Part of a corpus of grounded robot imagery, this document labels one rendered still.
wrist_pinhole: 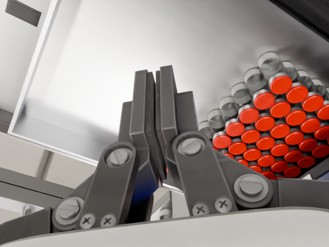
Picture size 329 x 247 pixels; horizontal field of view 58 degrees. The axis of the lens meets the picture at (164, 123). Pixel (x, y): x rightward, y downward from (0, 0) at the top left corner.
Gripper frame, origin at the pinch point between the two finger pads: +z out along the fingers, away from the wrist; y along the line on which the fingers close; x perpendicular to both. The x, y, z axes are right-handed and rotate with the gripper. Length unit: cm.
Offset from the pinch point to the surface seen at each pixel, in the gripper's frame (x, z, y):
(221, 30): -6.1, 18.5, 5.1
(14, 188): -73, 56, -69
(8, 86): -8.1, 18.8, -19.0
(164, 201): -35.8, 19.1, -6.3
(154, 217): -39.8, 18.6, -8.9
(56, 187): -83, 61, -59
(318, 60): -11.5, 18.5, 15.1
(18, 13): -0.7, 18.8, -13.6
